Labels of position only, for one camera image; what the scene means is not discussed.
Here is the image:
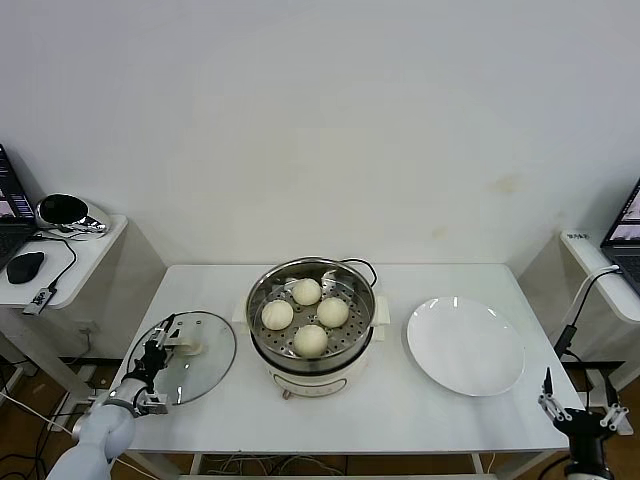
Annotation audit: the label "black cooker power cable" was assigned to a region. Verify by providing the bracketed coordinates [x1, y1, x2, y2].
[339, 257, 380, 290]

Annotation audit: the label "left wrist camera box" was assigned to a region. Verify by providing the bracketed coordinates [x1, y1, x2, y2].
[133, 388, 170, 416]

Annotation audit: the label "cream electric cooker base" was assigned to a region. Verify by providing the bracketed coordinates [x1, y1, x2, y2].
[230, 289, 392, 401]

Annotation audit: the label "grey usb hub with cable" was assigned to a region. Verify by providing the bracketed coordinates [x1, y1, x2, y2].
[22, 234, 79, 316]

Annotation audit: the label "round white plate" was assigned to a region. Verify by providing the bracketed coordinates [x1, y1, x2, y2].
[406, 295, 527, 398]

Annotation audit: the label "round glass pot lid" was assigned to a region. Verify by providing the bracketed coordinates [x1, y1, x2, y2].
[127, 310, 238, 406]

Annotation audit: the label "white cable bundle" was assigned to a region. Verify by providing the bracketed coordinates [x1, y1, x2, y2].
[203, 452, 347, 476]

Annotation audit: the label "perforated steel steamer basket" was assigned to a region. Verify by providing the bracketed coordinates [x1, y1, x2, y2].
[247, 255, 377, 374]

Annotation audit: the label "shiny chrome headset device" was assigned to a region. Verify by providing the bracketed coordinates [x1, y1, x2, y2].
[36, 192, 110, 237]

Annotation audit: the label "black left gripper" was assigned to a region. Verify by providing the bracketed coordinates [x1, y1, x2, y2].
[130, 313, 177, 387]

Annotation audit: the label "white steamed baozi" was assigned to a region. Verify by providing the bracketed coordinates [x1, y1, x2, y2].
[291, 278, 322, 306]
[293, 323, 330, 357]
[316, 296, 350, 329]
[261, 299, 295, 331]

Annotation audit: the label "white floor cable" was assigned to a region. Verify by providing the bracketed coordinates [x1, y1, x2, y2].
[0, 388, 76, 432]

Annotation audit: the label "white side table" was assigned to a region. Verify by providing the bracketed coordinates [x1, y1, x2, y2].
[0, 213, 169, 401]
[517, 227, 640, 436]

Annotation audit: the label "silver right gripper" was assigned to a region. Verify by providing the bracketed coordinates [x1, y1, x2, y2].
[537, 367, 630, 464]

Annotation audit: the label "black open laptop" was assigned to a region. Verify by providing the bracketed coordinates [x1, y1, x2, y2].
[599, 179, 640, 292]
[0, 142, 40, 271]

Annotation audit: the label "black computer mouse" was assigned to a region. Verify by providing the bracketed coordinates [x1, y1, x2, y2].
[6, 251, 46, 285]

